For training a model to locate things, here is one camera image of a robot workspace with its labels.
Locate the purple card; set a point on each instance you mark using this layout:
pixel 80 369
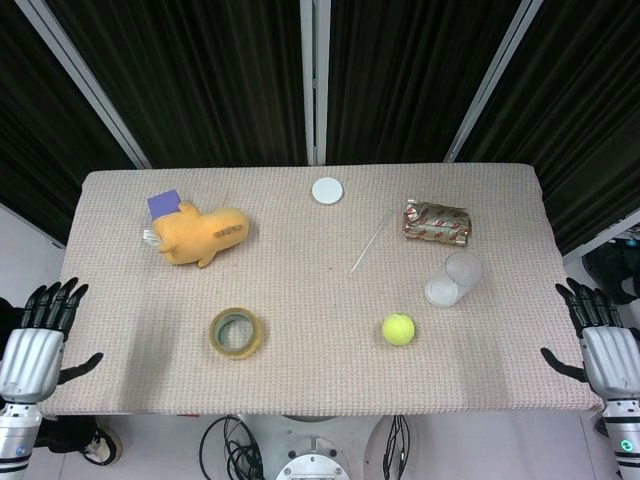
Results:
pixel 162 202

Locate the white plush toy tag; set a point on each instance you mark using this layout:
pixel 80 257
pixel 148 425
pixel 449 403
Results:
pixel 149 237

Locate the black and white sneaker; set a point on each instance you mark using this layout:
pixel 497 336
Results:
pixel 102 440

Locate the gold foil snack packet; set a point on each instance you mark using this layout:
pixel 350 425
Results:
pixel 437 224

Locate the beige waffle tablecloth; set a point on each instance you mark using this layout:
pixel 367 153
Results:
pixel 310 300

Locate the clear plastic straw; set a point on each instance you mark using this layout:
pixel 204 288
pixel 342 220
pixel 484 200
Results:
pixel 371 241

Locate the grey robot torso base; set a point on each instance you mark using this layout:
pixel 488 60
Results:
pixel 312 460

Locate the clear packing tape roll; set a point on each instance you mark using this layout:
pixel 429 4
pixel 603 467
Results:
pixel 255 337

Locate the orange plush animal toy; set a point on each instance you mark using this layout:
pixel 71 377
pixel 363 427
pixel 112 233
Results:
pixel 200 237

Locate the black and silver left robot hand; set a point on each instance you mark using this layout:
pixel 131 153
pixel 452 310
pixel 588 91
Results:
pixel 32 360

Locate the round white lid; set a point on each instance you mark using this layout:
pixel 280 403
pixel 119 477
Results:
pixel 327 190

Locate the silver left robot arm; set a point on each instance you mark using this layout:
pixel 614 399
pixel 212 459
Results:
pixel 17 435

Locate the grey metal frame post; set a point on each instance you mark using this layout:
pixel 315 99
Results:
pixel 85 85
pixel 487 85
pixel 314 80

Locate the black curtain panel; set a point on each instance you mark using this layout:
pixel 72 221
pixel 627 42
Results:
pixel 200 75
pixel 585 125
pixel 30 125
pixel 400 75

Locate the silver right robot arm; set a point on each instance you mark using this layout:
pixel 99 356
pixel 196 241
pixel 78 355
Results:
pixel 622 440

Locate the black trouser leg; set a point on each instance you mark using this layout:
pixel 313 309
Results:
pixel 62 432

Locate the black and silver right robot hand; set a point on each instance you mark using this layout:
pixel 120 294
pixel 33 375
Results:
pixel 610 360

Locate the yellow tennis ball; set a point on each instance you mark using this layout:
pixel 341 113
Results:
pixel 398 328

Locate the black equipment with teal lights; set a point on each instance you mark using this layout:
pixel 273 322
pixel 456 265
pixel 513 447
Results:
pixel 612 272

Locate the clear plastic cup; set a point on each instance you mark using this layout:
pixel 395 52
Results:
pixel 457 277

